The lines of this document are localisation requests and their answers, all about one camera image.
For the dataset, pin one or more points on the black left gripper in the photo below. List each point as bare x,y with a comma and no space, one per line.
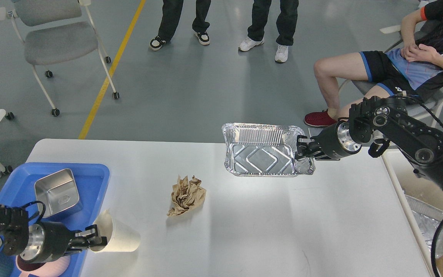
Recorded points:
49,241

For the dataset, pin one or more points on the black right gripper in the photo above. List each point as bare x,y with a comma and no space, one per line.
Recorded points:
333,143

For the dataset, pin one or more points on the cream paper cup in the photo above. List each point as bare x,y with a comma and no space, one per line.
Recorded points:
120,237

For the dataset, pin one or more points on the aluminium foil tray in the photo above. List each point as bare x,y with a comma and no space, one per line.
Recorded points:
263,150

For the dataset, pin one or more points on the square stainless steel container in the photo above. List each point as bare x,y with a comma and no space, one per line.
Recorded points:
59,193

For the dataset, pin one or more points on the brown paper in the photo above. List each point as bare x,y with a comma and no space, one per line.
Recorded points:
186,195

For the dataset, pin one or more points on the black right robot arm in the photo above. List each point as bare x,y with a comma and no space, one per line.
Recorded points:
384,120

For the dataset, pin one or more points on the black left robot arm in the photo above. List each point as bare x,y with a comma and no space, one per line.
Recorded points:
23,233

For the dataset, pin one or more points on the pink ribbed mug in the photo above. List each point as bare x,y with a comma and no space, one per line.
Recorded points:
48,269

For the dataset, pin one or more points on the white waste bin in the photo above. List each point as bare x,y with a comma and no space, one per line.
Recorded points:
407,184

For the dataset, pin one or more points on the foil tray inside bin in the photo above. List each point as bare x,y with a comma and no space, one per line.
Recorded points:
428,214

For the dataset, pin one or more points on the grey chair under person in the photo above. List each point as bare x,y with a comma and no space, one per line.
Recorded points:
433,104

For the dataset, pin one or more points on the seated person in shorts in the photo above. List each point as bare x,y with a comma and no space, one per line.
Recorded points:
416,69

